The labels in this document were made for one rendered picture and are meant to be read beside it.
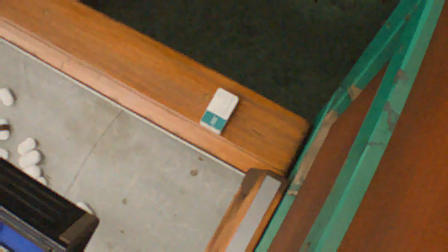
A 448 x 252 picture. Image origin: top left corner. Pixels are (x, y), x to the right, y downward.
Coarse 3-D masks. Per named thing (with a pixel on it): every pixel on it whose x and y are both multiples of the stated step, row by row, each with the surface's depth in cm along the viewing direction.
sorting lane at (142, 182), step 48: (0, 48) 90; (48, 96) 88; (96, 96) 89; (0, 144) 86; (48, 144) 86; (96, 144) 87; (144, 144) 87; (96, 192) 85; (144, 192) 85; (192, 192) 86; (96, 240) 83; (144, 240) 84; (192, 240) 84
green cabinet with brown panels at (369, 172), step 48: (432, 0) 37; (384, 48) 51; (432, 48) 34; (336, 96) 75; (384, 96) 37; (432, 96) 29; (336, 144) 60; (384, 144) 34; (432, 144) 24; (288, 192) 73; (336, 192) 36; (384, 192) 29; (432, 192) 21; (288, 240) 57; (336, 240) 32; (384, 240) 24; (432, 240) 18
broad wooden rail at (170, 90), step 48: (0, 0) 90; (48, 0) 90; (48, 48) 88; (96, 48) 88; (144, 48) 89; (144, 96) 87; (192, 96) 87; (240, 96) 87; (192, 144) 88; (240, 144) 86; (288, 144) 86
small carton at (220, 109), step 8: (216, 96) 85; (224, 96) 85; (232, 96) 85; (216, 104) 85; (224, 104) 85; (232, 104) 85; (208, 112) 84; (216, 112) 85; (224, 112) 85; (200, 120) 84; (208, 120) 84; (216, 120) 84; (224, 120) 84; (216, 128) 84
